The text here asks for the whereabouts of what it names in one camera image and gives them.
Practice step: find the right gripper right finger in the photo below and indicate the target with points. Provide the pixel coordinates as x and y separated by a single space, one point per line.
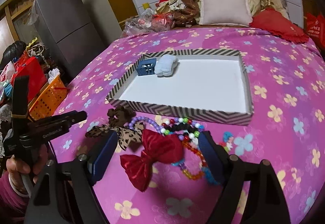
215 156

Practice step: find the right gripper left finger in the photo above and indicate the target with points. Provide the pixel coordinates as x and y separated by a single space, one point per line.
100 156

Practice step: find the leopard print bow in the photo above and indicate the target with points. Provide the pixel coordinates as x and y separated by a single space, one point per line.
125 135

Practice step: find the brown scrunchie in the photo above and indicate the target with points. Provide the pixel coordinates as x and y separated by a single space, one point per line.
119 116

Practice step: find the red satin bow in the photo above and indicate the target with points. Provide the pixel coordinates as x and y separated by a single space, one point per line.
156 148

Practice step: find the blue hair claw clip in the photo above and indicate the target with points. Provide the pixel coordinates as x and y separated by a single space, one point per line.
146 67

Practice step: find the white fluffy scrunchie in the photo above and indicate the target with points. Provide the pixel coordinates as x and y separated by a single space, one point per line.
166 65

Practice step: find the black scrunchie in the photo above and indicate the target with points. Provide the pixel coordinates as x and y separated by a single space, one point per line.
181 127

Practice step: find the left hand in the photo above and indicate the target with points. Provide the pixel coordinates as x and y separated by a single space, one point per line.
16 167

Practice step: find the orange plastic basket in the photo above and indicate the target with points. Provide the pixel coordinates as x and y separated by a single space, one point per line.
48 101

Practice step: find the red bag beside basket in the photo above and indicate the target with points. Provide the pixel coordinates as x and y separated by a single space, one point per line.
30 67

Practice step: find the striped chevron tray box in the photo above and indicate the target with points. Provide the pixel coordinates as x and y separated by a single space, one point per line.
208 85

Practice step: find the pink floral bedsheet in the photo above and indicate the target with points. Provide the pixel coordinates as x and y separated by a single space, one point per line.
287 128

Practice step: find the grey refrigerator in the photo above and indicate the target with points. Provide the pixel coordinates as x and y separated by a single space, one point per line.
66 29

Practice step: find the clear plastic bag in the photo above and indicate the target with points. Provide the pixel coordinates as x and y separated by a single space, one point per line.
149 21

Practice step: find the brown patterned blanket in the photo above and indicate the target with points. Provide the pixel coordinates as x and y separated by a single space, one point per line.
185 12

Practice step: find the red cushion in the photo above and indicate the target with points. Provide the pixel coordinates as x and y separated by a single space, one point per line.
279 26

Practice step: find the white pillow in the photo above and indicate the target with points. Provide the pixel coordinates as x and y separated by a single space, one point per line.
225 12

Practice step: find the santa plush toy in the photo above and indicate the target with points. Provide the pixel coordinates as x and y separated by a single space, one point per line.
162 6

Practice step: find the red shopping bag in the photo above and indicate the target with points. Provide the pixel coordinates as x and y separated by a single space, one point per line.
315 28

